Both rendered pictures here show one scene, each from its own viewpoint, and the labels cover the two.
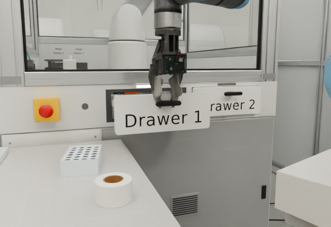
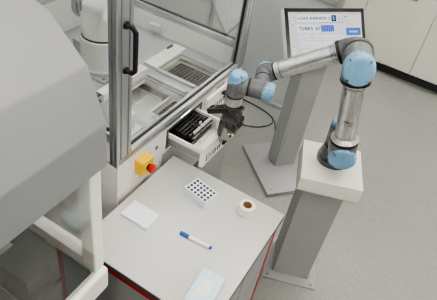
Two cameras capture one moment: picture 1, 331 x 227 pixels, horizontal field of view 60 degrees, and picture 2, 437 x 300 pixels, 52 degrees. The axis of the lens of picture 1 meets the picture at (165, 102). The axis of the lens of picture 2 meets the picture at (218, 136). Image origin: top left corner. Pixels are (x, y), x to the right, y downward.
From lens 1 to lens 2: 168 cm
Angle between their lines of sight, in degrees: 53
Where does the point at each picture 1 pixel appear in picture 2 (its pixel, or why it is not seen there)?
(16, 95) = (126, 165)
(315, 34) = not seen: outside the picture
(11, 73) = (125, 154)
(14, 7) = (127, 110)
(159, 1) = (236, 94)
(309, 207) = (311, 187)
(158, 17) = (233, 103)
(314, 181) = (315, 180)
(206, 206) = not seen: hidden behind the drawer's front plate
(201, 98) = not seen: hidden behind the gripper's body
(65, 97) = (148, 149)
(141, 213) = (263, 213)
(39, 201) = (222, 227)
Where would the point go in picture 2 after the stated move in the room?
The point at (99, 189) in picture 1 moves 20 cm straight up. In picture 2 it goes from (248, 213) to (257, 178)
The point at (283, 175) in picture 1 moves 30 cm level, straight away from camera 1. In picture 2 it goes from (303, 179) to (277, 135)
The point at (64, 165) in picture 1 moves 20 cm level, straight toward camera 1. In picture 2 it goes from (206, 203) to (249, 226)
